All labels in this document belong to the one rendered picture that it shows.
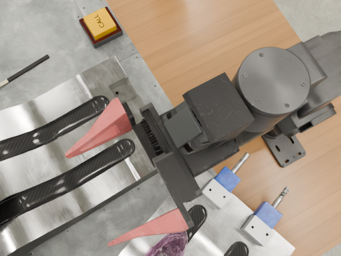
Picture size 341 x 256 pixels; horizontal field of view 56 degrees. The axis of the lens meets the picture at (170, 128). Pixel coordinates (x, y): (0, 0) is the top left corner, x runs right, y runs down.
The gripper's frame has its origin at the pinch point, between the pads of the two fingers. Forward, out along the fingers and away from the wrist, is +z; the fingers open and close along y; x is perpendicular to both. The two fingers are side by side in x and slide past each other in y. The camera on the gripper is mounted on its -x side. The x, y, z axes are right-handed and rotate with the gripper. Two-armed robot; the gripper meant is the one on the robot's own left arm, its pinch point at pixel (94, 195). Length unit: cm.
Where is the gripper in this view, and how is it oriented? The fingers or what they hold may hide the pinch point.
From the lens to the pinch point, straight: 33.4
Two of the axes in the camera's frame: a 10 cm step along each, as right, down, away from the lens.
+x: -0.4, 2.5, 9.7
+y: 4.8, 8.5, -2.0
